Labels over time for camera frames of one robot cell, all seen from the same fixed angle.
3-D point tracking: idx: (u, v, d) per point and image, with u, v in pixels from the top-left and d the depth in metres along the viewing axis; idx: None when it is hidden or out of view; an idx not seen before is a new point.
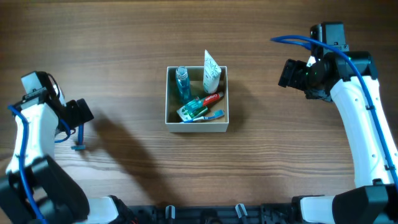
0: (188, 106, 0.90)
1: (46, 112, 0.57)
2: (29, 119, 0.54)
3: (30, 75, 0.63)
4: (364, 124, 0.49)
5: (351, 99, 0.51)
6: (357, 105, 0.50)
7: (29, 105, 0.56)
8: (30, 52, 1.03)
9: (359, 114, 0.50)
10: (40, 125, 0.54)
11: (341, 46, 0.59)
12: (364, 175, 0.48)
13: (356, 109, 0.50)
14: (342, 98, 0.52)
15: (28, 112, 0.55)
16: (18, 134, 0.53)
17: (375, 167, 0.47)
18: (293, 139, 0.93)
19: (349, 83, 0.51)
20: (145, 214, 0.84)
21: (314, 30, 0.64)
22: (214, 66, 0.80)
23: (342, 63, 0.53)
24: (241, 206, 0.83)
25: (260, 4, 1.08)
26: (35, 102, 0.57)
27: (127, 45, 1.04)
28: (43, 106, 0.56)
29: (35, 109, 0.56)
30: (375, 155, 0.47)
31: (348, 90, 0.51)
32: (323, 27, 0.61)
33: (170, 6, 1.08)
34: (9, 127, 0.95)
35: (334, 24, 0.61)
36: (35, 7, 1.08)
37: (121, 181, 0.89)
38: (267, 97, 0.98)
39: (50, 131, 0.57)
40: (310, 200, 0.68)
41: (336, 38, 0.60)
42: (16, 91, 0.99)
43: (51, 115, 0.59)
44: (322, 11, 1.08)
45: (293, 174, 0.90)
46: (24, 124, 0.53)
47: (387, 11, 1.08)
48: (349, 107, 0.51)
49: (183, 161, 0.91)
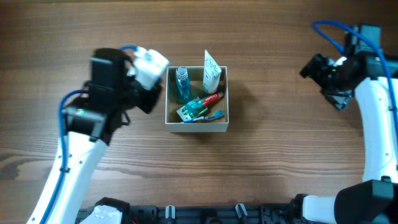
0: (188, 106, 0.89)
1: (92, 156, 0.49)
2: (69, 165, 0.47)
3: (102, 62, 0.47)
4: (384, 123, 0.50)
5: (375, 97, 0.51)
6: (380, 104, 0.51)
7: (78, 131, 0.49)
8: (30, 52, 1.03)
9: (381, 114, 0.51)
10: (74, 184, 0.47)
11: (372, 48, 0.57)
12: (372, 171, 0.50)
13: (377, 108, 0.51)
14: (365, 94, 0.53)
15: (73, 154, 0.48)
16: (50, 178, 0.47)
17: (387, 165, 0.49)
18: (293, 139, 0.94)
19: (376, 83, 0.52)
20: (145, 214, 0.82)
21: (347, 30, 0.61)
22: (214, 66, 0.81)
23: (372, 62, 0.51)
24: (241, 206, 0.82)
25: (260, 4, 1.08)
26: (91, 125, 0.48)
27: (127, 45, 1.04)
28: (93, 145, 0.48)
29: (84, 142, 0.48)
30: (388, 154, 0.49)
31: (373, 88, 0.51)
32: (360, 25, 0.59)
33: (170, 6, 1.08)
34: (9, 127, 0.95)
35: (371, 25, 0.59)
36: (35, 7, 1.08)
37: (121, 181, 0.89)
38: (267, 97, 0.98)
39: (86, 183, 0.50)
40: (313, 200, 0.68)
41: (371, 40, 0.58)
42: (15, 91, 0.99)
43: (99, 155, 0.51)
44: (322, 12, 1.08)
45: (293, 173, 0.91)
46: (61, 172, 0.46)
47: (386, 12, 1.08)
48: (372, 104, 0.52)
49: (183, 161, 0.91)
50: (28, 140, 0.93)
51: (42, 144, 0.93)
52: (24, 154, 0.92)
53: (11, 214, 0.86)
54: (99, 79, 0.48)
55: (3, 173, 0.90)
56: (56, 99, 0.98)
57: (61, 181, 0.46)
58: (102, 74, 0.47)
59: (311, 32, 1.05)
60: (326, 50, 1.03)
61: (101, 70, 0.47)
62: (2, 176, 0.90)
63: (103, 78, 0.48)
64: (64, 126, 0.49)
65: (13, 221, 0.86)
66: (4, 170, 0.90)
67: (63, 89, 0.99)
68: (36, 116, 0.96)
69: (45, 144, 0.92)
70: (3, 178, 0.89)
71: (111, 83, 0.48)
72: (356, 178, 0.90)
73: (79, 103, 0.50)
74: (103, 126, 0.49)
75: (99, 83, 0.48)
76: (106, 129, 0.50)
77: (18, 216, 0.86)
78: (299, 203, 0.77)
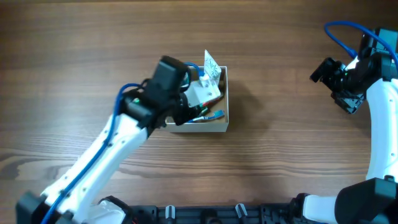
0: None
1: (135, 140, 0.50)
2: (112, 140, 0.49)
3: (168, 67, 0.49)
4: (392, 124, 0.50)
5: (385, 98, 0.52)
6: (391, 106, 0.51)
7: (129, 117, 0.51)
8: (30, 52, 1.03)
9: (390, 116, 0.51)
10: (111, 159, 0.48)
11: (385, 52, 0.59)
12: (377, 171, 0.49)
13: (387, 109, 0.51)
14: (377, 96, 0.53)
15: (119, 132, 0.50)
16: (92, 147, 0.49)
17: (392, 165, 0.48)
18: (293, 139, 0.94)
19: (389, 84, 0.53)
20: (145, 214, 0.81)
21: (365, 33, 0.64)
22: (214, 66, 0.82)
23: (387, 64, 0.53)
24: (241, 206, 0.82)
25: (260, 4, 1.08)
26: (140, 119, 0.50)
27: (127, 45, 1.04)
28: (138, 132, 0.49)
29: (130, 127, 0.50)
30: (394, 155, 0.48)
31: (385, 89, 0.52)
32: (378, 30, 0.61)
33: (169, 6, 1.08)
34: (9, 127, 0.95)
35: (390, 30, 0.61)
36: (35, 7, 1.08)
37: (121, 181, 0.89)
38: (267, 97, 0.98)
39: (119, 163, 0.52)
40: (315, 198, 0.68)
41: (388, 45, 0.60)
42: (16, 91, 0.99)
43: (137, 144, 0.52)
44: (322, 12, 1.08)
45: (294, 173, 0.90)
46: (104, 144, 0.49)
47: (387, 12, 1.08)
48: (382, 106, 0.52)
49: (184, 161, 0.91)
50: (28, 140, 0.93)
51: (42, 144, 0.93)
52: (25, 154, 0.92)
53: (11, 214, 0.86)
54: (159, 82, 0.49)
55: (3, 173, 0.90)
56: (56, 99, 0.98)
57: (101, 151, 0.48)
58: (162, 77, 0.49)
59: (311, 31, 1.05)
60: (326, 50, 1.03)
61: (163, 72, 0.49)
62: (2, 176, 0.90)
63: (163, 81, 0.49)
64: (120, 106, 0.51)
65: (13, 221, 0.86)
66: (4, 170, 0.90)
67: (63, 89, 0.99)
68: (37, 116, 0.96)
69: (45, 144, 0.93)
70: (3, 178, 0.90)
71: (167, 86, 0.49)
72: (356, 178, 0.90)
73: (135, 94, 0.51)
74: (150, 121, 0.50)
75: (157, 85, 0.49)
76: (150, 126, 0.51)
77: None
78: (300, 201, 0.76)
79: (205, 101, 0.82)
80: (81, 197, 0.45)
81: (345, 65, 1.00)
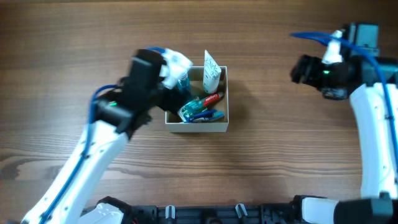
0: (188, 106, 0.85)
1: (115, 146, 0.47)
2: (90, 152, 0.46)
3: (143, 63, 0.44)
4: (380, 133, 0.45)
5: (370, 105, 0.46)
6: (377, 113, 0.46)
7: (106, 122, 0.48)
8: (30, 52, 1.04)
9: (377, 124, 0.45)
10: (92, 171, 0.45)
11: (370, 49, 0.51)
12: (371, 186, 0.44)
13: (373, 117, 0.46)
14: (361, 103, 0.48)
15: (96, 142, 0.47)
16: (69, 162, 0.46)
17: (385, 180, 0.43)
18: (293, 139, 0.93)
19: (372, 89, 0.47)
20: (145, 214, 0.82)
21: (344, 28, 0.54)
22: (214, 66, 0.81)
23: (368, 67, 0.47)
24: (241, 206, 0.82)
25: (260, 4, 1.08)
26: (119, 122, 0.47)
27: (127, 45, 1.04)
28: (117, 137, 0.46)
29: (108, 133, 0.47)
30: (386, 167, 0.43)
31: (369, 96, 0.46)
32: (354, 25, 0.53)
33: (170, 6, 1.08)
34: (9, 127, 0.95)
35: (367, 24, 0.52)
36: (35, 7, 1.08)
37: (120, 181, 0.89)
38: (267, 97, 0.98)
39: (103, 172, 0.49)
40: (312, 201, 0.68)
41: (367, 41, 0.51)
42: (16, 90, 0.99)
43: (120, 149, 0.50)
44: (323, 11, 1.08)
45: (293, 174, 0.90)
46: (82, 157, 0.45)
47: (387, 12, 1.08)
48: (367, 113, 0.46)
49: (183, 162, 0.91)
50: (28, 140, 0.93)
51: (42, 144, 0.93)
52: (24, 154, 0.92)
53: (12, 214, 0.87)
54: (134, 79, 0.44)
55: (3, 173, 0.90)
56: (56, 99, 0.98)
57: (79, 165, 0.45)
58: (138, 75, 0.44)
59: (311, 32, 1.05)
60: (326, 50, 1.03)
61: (137, 70, 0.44)
62: (2, 176, 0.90)
63: (137, 78, 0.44)
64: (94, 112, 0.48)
65: (13, 221, 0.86)
66: (4, 170, 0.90)
67: (63, 89, 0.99)
68: (37, 116, 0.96)
69: (45, 144, 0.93)
70: (3, 178, 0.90)
71: (144, 84, 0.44)
72: (356, 177, 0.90)
73: (111, 96, 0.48)
74: (130, 121, 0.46)
75: (133, 82, 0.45)
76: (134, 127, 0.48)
77: (18, 216, 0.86)
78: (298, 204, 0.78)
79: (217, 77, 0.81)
80: (64, 215, 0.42)
81: None
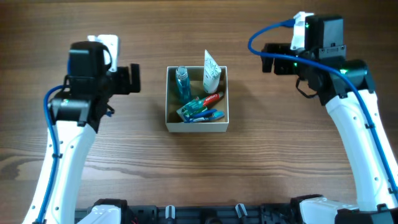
0: (188, 106, 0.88)
1: (84, 138, 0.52)
2: (61, 151, 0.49)
3: (81, 54, 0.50)
4: (365, 144, 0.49)
5: (349, 117, 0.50)
6: (357, 124, 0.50)
7: (65, 121, 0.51)
8: (30, 52, 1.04)
9: (359, 135, 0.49)
10: (69, 166, 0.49)
11: (339, 47, 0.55)
12: (366, 198, 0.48)
13: (355, 129, 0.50)
14: (341, 115, 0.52)
15: (63, 140, 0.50)
16: (44, 167, 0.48)
17: (379, 191, 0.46)
18: (293, 139, 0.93)
19: (346, 100, 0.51)
20: (145, 214, 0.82)
21: (310, 21, 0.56)
22: (214, 66, 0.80)
23: (336, 78, 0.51)
24: (241, 206, 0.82)
25: (260, 4, 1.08)
26: (79, 114, 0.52)
27: (127, 45, 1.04)
28: (83, 129, 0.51)
29: (73, 128, 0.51)
30: (378, 178, 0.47)
31: (346, 107, 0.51)
32: (321, 23, 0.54)
33: (170, 5, 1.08)
34: (9, 127, 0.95)
35: (332, 19, 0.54)
36: (35, 7, 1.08)
37: (121, 181, 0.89)
38: (267, 97, 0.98)
39: (81, 167, 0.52)
40: (311, 206, 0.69)
41: (334, 38, 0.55)
42: (15, 90, 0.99)
43: (88, 143, 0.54)
44: (322, 11, 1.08)
45: (293, 173, 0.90)
46: (55, 158, 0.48)
47: (387, 12, 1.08)
48: (349, 126, 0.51)
49: (183, 161, 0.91)
50: (28, 140, 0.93)
51: (42, 144, 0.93)
52: (24, 154, 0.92)
53: (12, 214, 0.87)
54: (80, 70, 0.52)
55: (3, 173, 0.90)
56: None
57: (55, 165, 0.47)
58: (81, 66, 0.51)
59: None
60: None
61: (79, 61, 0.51)
62: (2, 176, 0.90)
63: (82, 69, 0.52)
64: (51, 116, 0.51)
65: (13, 221, 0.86)
66: (4, 170, 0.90)
67: None
68: (36, 116, 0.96)
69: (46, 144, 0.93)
70: (3, 178, 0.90)
71: (91, 73, 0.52)
72: None
73: (63, 94, 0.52)
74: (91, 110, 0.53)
75: (79, 74, 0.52)
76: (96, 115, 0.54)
77: (18, 215, 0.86)
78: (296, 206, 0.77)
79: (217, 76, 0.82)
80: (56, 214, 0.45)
81: None
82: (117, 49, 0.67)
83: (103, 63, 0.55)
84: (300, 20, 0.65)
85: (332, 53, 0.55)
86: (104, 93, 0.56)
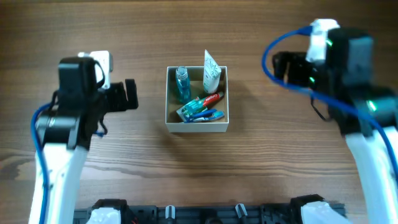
0: (188, 106, 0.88)
1: (73, 163, 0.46)
2: (52, 181, 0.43)
3: (69, 68, 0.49)
4: (388, 195, 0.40)
5: (373, 159, 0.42)
6: (382, 169, 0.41)
7: (53, 144, 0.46)
8: (30, 52, 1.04)
9: (382, 182, 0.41)
10: (61, 200, 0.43)
11: (367, 68, 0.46)
12: None
13: (378, 175, 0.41)
14: (364, 155, 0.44)
15: (53, 168, 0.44)
16: (34, 200, 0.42)
17: None
18: (293, 139, 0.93)
19: (372, 142, 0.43)
20: (145, 214, 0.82)
21: (331, 37, 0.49)
22: (214, 66, 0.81)
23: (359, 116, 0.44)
24: (241, 206, 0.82)
25: (260, 4, 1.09)
26: (66, 136, 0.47)
27: (127, 45, 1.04)
28: (71, 154, 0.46)
29: (60, 155, 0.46)
30: None
31: (370, 149, 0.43)
32: (345, 41, 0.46)
33: (169, 5, 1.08)
34: (9, 127, 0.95)
35: (360, 35, 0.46)
36: (35, 7, 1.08)
37: (121, 181, 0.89)
38: (266, 97, 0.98)
39: (75, 193, 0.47)
40: (311, 212, 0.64)
41: (362, 58, 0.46)
42: (15, 91, 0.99)
43: (80, 163, 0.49)
44: (322, 12, 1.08)
45: (293, 173, 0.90)
46: (46, 189, 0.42)
47: (387, 12, 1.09)
48: (371, 169, 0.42)
49: (183, 161, 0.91)
50: (28, 140, 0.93)
51: None
52: (24, 154, 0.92)
53: (11, 214, 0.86)
54: (69, 84, 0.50)
55: (3, 173, 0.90)
56: None
57: (46, 198, 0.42)
58: (70, 81, 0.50)
59: None
60: None
61: (68, 75, 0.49)
62: (2, 176, 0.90)
63: (69, 83, 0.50)
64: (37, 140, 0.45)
65: (13, 221, 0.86)
66: (4, 170, 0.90)
67: None
68: None
69: None
70: (3, 178, 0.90)
71: (79, 88, 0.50)
72: (356, 177, 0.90)
73: (50, 114, 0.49)
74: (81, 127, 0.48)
75: (68, 89, 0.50)
76: (87, 135, 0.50)
77: (18, 216, 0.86)
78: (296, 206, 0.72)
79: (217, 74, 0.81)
80: None
81: None
82: (109, 66, 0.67)
83: (94, 78, 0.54)
84: (320, 28, 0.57)
85: (357, 75, 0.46)
86: (96, 111, 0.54)
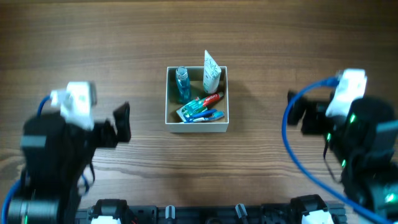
0: (188, 106, 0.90)
1: None
2: None
3: (38, 145, 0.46)
4: None
5: None
6: None
7: None
8: (30, 52, 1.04)
9: None
10: None
11: (388, 150, 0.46)
12: None
13: None
14: None
15: None
16: None
17: None
18: (293, 139, 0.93)
19: None
20: (145, 214, 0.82)
21: (360, 118, 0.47)
22: (214, 66, 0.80)
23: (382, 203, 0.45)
24: (241, 207, 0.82)
25: (260, 4, 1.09)
26: None
27: (127, 45, 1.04)
28: None
29: None
30: None
31: None
32: (374, 126, 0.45)
33: (170, 6, 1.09)
34: (10, 127, 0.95)
35: (367, 105, 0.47)
36: (36, 7, 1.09)
37: (121, 181, 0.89)
38: (267, 97, 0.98)
39: None
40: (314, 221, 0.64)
41: (386, 139, 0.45)
42: (15, 91, 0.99)
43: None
44: (322, 12, 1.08)
45: (293, 173, 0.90)
46: None
47: (387, 12, 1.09)
48: None
49: (183, 162, 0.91)
50: None
51: None
52: None
53: None
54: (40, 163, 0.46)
55: (3, 173, 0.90)
56: None
57: None
58: (41, 158, 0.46)
59: (311, 32, 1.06)
60: (326, 50, 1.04)
61: (37, 152, 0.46)
62: (2, 176, 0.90)
63: (40, 162, 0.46)
64: None
65: None
66: (4, 170, 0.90)
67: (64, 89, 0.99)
68: None
69: None
70: (3, 178, 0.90)
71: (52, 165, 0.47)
72: None
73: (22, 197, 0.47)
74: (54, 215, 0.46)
75: (38, 169, 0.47)
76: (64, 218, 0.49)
77: None
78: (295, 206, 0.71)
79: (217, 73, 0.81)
80: None
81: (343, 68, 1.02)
82: (89, 104, 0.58)
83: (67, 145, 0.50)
84: (345, 80, 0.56)
85: (377, 158, 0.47)
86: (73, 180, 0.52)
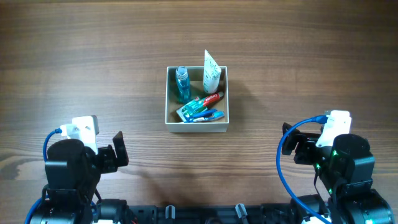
0: (188, 106, 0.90)
1: None
2: None
3: (57, 167, 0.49)
4: None
5: None
6: None
7: None
8: (30, 52, 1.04)
9: None
10: None
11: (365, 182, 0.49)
12: None
13: None
14: None
15: None
16: None
17: None
18: None
19: None
20: (145, 214, 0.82)
21: (341, 154, 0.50)
22: (214, 66, 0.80)
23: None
24: (241, 206, 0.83)
25: (260, 4, 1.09)
26: None
27: (127, 45, 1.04)
28: None
29: None
30: None
31: None
32: (350, 159, 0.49)
33: (170, 6, 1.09)
34: (9, 127, 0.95)
35: (349, 140, 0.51)
36: (36, 7, 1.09)
37: (121, 181, 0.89)
38: (267, 97, 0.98)
39: None
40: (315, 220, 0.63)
41: (362, 175, 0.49)
42: (15, 91, 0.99)
43: None
44: (322, 12, 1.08)
45: (294, 174, 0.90)
46: None
47: (387, 12, 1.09)
48: None
49: (183, 161, 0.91)
50: (28, 140, 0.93)
51: (42, 144, 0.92)
52: (24, 154, 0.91)
53: (10, 214, 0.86)
54: (60, 183, 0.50)
55: (2, 173, 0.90)
56: (56, 99, 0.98)
57: None
58: (60, 177, 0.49)
59: (311, 32, 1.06)
60: (326, 50, 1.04)
61: (56, 172, 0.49)
62: (2, 176, 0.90)
63: (61, 182, 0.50)
64: None
65: (12, 221, 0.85)
66: (4, 170, 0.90)
67: (63, 89, 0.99)
68: (36, 116, 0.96)
69: None
70: (3, 178, 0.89)
71: (71, 184, 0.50)
72: None
73: (44, 212, 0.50)
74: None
75: (58, 186, 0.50)
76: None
77: (17, 216, 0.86)
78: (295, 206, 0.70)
79: (219, 72, 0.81)
80: None
81: (343, 68, 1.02)
82: (94, 134, 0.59)
83: (84, 165, 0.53)
84: (331, 120, 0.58)
85: (359, 186, 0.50)
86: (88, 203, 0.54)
